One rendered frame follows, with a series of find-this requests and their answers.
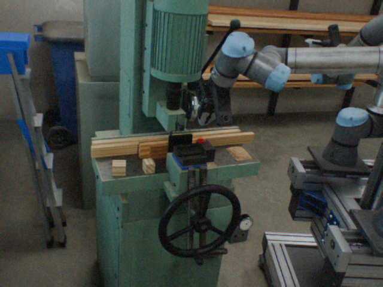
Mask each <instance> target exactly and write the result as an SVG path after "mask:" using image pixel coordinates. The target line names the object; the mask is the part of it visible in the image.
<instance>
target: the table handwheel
mask: <svg viewBox="0 0 383 287"><path fill-rule="evenodd" d="M212 193H216V194H221V195H223V196H225V197H226V198H227V199H228V200H229V201H230V203H231V205H232V206H233V215H232V218H231V220H230V222H229V224H228V226H227V228H226V230H225V231H224V232H223V231H221V230H219V229H217V228H216V227H214V226H213V225H211V224H212V222H211V220H210V219H209V217H208V215H207V214H206V211H207V208H208V203H209V200H210V198H211V194H212ZM201 194H206V196H205V201H204V203H203V207H202V210H201V211H200V210H199V208H198V207H197V205H196V203H194V208H192V209H191V210H190V211H189V214H190V216H191V219H190V222H191V224H190V225H188V226H186V228H184V229H182V230H181V231H179V232H177V233H175V234H173V235H170V236H168V224H169V221H170V219H171V217H172V215H173V214H174V213H175V211H176V210H177V209H178V208H179V207H180V206H181V205H182V204H184V205H185V207H186V209H188V208H187V207H188V200H190V199H192V198H193V197H196V196H199V195H201ZM240 218H241V204H240V201H239V199H238V197H237V195H236V194H235V193H234V192H233V191H231V190H230V189H228V188H226V187H224V186H221V185H216V184H206V185H200V186H197V187H194V188H191V189H189V190H187V191H185V192H183V193H182V194H180V195H179V196H178V197H177V198H175V199H174V200H173V201H172V202H171V203H170V204H169V206H168V207H167V208H166V210H165V211H164V213H163V215H161V218H160V221H159V226H158V237H159V241H160V243H161V245H162V246H163V248H164V249H165V250H166V251H168V252H169V253H170V254H172V255H175V256H177V257H181V258H194V257H193V254H192V252H193V251H194V250H196V251H197V252H198V253H199V255H200V256H202V255H206V254H208V253H210V252H212V251H214V250H216V249H217V248H219V247H220V246H221V245H223V244H224V243H225V242H226V241H227V240H228V239H229V238H231V236H232V235H233V233H234V232H235V230H236V229H237V227H238V224H239V221H240ZM191 230H195V232H197V233H199V234H202V233H206V232H207V231H208V230H210V231H213V232H215V233H217V234H218V235H220V237H218V238H217V239H216V240H214V241H213V242H211V243H210V244H208V245H206V246H203V247H201V248H197V249H181V248H178V247H176V246H174V245H173V244H172V243H171V241H172V240H174V239H176V238H177V237H179V236H182V235H183V234H185V233H188V232H189V231H191Z"/></svg>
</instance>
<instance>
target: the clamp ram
mask: <svg viewBox="0 0 383 287"><path fill-rule="evenodd" d="M192 140H193V135H192V134H191V133H189V134H181V135H169V140H168V153H173V151H174V146H175V145H187V144H192Z"/></svg>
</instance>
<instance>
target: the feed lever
mask: <svg viewBox="0 0 383 287"><path fill-rule="evenodd" d="M240 27H241V22H240V20H238V19H233V20H232V21H231V22H230V29H229V31H228V32H227V33H226V36H224V38H223V39H222V40H221V42H220V43H219V45H218V46H217V48H216V49H215V51H214V52H213V53H212V55H211V57H210V58H209V59H208V61H207V62H206V64H205V65H204V67H203V68H202V70H201V76H200V79H199V80H197V81H194V82H190V83H187V87H188V88H189V90H196V89H197V87H198V85H199V82H200V81H203V76H202V74H203V73H204V72H205V70H206V69H207V67H208V66H209V64H210V63H211V62H212V60H213V59H214V57H215V56H216V55H217V53H218V52H219V51H220V49H221V47H222V46H223V44H224V43H225V42H226V40H227V38H228V36H229V35H230V34H231V33H232V32H233V31H234V30H238V29H239V28H240Z"/></svg>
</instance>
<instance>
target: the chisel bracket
mask: <svg viewBox="0 0 383 287"><path fill-rule="evenodd" d="M166 103H167V100H158V101H157V104H156V118H157V119H158V121H159V122H161V124H162V126H163V127H164V128H165V129H166V131H167V132H176V131H183V130H180V129H179V126H177V125H176V124H175V123H176V122H179V123H180V124H181V125H184V130H185V124H186V113H185V112H184V111H183V110H182V109H181V107H180V109H179V110H170V109H168V108H167V107H166Z"/></svg>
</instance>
